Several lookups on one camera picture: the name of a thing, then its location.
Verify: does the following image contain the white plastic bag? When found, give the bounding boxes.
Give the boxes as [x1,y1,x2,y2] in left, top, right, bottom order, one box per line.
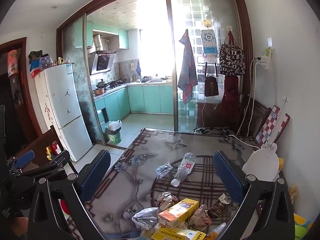
[106,120,122,132]

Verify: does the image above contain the teal base cabinets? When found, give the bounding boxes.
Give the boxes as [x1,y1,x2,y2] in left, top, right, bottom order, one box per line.
[94,84,173,131]

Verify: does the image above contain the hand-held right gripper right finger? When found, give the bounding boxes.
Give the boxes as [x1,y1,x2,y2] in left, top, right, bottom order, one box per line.
[213,151,296,240]

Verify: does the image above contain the white blue hanging bag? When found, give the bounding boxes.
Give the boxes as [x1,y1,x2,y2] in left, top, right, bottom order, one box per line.
[200,29,218,57]

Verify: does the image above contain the white wall charger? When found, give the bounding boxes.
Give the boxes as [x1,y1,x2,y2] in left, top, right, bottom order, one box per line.
[254,48,272,70]

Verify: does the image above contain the dark wooden chair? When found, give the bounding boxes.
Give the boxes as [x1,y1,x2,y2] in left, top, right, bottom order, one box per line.
[239,94,272,137]

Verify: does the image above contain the black white letter print bag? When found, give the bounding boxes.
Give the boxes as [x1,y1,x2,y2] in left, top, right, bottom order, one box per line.
[219,30,246,76]

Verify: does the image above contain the floral tablecloth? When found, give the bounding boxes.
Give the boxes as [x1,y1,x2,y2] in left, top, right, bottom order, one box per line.
[85,127,288,240]

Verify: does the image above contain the white cable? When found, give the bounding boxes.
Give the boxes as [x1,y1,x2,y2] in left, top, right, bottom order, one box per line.
[225,59,261,151]

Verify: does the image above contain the silver exhaust duct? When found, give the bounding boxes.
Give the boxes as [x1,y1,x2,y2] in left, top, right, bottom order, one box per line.
[93,34,104,50]

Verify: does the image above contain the clear plastic bottle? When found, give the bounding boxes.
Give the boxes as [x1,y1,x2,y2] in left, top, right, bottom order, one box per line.
[171,152,197,187]

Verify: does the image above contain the glass sliding door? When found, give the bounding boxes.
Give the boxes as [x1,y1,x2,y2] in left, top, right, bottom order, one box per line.
[61,15,108,146]
[166,0,250,133]

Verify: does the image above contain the silver foil bag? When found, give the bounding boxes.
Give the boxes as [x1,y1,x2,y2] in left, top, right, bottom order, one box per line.
[131,207,161,231]

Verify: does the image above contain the clear plastic box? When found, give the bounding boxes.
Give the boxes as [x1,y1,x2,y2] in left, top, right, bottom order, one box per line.
[39,57,53,68]

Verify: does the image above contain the green kitchen waste bin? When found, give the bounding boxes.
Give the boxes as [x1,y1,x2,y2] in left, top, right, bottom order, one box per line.
[104,126,122,144]

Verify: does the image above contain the white refrigerator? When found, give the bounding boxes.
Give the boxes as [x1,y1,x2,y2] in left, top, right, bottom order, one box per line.
[34,62,93,162]

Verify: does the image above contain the yellow white box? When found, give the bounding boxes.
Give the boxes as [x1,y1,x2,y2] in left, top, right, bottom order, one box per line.
[151,223,207,240]

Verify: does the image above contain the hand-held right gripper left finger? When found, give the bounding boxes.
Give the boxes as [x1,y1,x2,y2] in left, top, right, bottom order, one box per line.
[28,149,112,240]

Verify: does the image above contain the crushed clear plastic wrapper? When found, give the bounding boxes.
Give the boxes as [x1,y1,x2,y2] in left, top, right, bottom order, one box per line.
[155,162,174,179]

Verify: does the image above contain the teal wall cabinets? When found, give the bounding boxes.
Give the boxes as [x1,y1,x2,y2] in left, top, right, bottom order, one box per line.
[74,21,129,50]

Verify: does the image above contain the dark red hanging cloth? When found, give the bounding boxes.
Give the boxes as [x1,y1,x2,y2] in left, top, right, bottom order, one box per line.
[221,75,242,128]

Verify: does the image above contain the red blue box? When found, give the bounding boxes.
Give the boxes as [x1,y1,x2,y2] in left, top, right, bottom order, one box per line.
[30,64,45,79]

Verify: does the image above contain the brown doorway frame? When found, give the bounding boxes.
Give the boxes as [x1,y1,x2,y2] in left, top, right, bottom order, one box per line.
[56,0,254,100]

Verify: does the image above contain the white printed paper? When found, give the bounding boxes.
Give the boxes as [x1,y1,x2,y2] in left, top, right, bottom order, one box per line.
[156,191,179,211]

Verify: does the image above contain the dark brown handbag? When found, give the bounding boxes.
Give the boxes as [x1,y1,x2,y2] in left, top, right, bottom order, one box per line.
[204,62,220,97]

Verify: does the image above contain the carved wooden chair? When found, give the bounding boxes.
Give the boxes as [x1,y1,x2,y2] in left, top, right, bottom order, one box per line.
[14,125,78,177]

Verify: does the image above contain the wooden door frame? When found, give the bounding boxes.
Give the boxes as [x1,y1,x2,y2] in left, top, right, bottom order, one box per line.
[0,37,43,140]

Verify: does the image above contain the plaid cloth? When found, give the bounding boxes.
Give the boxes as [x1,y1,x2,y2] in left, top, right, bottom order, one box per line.
[177,29,198,105]

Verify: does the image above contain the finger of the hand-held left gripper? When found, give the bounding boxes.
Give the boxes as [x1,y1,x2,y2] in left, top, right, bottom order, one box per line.
[32,150,71,179]
[7,150,35,173]

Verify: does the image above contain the red hanging decoration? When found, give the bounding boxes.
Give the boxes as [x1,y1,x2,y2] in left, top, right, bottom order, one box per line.
[7,49,21,77]

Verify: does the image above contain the orange cardboard box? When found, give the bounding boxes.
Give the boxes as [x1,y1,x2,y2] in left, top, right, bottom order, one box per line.
[158,198,200,229]

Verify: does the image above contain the checkered board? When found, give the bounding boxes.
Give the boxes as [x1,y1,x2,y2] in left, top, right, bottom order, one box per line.
[256,105,291,149]

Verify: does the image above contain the brown drink carton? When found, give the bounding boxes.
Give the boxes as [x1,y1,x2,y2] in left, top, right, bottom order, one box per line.
[207,193,232,219]

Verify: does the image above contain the range hood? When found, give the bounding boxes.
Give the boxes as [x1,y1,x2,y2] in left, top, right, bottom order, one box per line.
[90,51,117,75]

